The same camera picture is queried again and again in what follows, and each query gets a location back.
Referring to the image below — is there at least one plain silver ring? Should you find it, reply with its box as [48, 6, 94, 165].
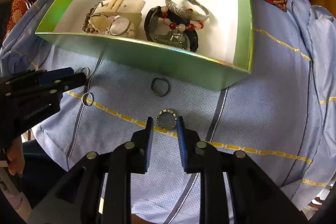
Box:
[81, 92, 95, 107]

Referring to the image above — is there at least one silver ring with stone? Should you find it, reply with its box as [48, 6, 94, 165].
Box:
[75, 66, 91, 79]

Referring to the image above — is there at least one rhinestone studded ring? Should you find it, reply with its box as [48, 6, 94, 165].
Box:
[155, 109, 179, 131]

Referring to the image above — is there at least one jade green pendant charm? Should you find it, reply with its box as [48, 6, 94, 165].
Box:
[153, 30, 187, 50]

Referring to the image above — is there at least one red pink bead bracelet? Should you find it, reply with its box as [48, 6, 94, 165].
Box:
[160, 5, 206, 32]

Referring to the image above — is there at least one silver bangle bracelet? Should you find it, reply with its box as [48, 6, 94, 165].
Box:
[165, 0, 211, 22]

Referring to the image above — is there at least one person left hand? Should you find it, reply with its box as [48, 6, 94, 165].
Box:
[6, 136, 25, 175]

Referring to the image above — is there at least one red cushion on left chair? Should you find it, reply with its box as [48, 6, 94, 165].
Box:
[1, 0, 28, 42]

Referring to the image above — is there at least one light blue striped cloth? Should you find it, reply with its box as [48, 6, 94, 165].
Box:
[0, 0, 336, 224]

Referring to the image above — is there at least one green cardboard box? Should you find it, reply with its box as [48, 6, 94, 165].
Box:
[36, 0, 253, 91]

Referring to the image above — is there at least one dark heart ring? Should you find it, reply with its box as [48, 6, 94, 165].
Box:
[150, 77, 171, 97]

